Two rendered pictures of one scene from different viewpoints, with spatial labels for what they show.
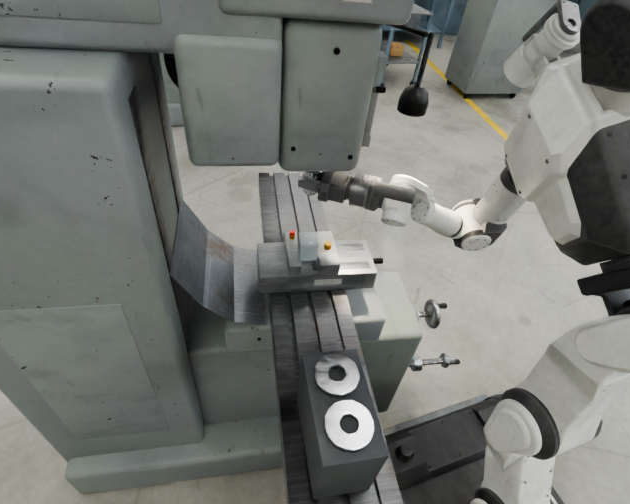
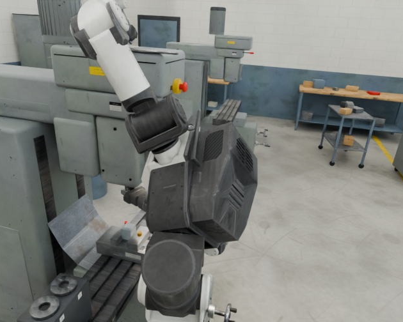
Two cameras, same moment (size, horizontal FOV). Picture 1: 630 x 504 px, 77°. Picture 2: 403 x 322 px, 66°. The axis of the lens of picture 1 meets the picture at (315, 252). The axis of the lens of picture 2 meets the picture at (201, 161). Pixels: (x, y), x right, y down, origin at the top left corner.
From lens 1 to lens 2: 0.91 m
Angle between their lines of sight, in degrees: 30
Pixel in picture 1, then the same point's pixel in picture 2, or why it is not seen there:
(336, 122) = (120, 160)
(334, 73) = (116, 138)
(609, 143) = (152, 176)
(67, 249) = (0, 195)
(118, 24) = (36, 112)
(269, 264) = (107, 236)
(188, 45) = (57, 121)
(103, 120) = (13, 144)
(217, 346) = not seen: hidden behind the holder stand
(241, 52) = (75, 126)
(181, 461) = not seen: outside the picture
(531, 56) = not seen: hidden behind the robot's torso
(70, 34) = (22, 114)
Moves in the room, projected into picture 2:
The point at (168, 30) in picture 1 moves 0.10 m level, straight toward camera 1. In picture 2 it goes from (52, 115) to (37, 122)
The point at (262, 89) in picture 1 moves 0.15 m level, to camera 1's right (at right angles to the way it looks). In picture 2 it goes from (84, 141) to (110, 149)
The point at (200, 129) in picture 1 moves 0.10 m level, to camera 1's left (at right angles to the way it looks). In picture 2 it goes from (62, 154) to (47, 149)
